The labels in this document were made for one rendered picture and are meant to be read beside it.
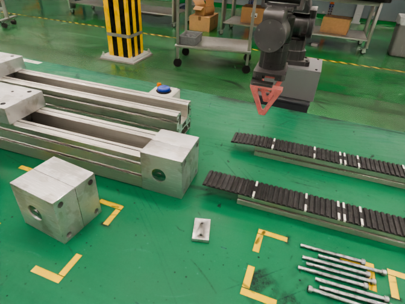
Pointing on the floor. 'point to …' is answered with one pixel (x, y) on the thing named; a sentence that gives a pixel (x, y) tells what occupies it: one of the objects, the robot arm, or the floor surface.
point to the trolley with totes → (194, 37)
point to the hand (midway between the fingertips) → (264, 104)
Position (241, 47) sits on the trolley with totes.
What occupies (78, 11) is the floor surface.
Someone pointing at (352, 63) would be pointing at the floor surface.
